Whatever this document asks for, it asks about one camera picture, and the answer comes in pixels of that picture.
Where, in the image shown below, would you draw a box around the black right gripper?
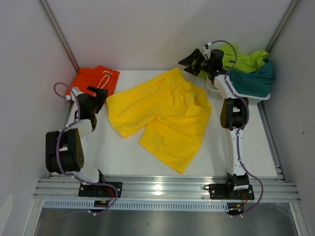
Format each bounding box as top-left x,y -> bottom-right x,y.
178,49 -> 212,76

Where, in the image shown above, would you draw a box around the orange shorts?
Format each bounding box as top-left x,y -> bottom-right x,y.
70,65 -> 120,96

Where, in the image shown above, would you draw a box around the yellow shorts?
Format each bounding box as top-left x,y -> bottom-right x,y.
106,67 -> 212,174

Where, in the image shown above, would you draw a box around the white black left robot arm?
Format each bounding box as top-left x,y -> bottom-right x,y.
45,86 -> 108,197

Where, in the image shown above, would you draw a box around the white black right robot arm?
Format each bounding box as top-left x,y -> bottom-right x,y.
179,49 -> 251,199

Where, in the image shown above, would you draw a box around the lime green shorts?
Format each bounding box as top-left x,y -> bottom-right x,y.
200,43 -> 270,79

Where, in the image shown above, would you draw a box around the teal shorts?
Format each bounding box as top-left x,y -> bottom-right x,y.
228,60 -> 276,97

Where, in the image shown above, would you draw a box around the white plastic laundry basket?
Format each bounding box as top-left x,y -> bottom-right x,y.
206,79 -> 271,104

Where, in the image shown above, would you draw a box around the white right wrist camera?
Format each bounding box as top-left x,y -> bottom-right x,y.
203,42 -> 212,56

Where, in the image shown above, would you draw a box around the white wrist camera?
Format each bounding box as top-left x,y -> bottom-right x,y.
203,42 -> 212,56
65,87 -> 83,102

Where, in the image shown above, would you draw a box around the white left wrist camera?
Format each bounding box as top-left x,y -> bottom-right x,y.
65,87 -> 83,102

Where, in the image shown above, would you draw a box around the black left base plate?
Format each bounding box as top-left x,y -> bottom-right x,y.
78,182 -> 123,198

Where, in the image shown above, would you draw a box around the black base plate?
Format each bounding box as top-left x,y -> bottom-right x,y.
78,182 -> 123,198
204,183 -> 254,200

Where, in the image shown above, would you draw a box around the left aluminium frame post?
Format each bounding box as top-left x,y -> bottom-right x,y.
38,0 -> 79,73

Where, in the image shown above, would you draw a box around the aluminium frame post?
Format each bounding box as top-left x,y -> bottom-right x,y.
38,0 -> 79,73
265,0 -> 301,53

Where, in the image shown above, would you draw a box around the white slotted cable duct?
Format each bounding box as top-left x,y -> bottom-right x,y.
43,199 -> 229,212

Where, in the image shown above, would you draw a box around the right aluminium frame post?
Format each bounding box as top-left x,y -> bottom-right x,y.
265,0 -> 301,53

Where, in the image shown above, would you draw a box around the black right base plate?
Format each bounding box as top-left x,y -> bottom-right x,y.
204,183 -> 254,200

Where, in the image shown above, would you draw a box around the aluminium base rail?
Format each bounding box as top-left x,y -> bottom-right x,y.
33,175 -> 301,203

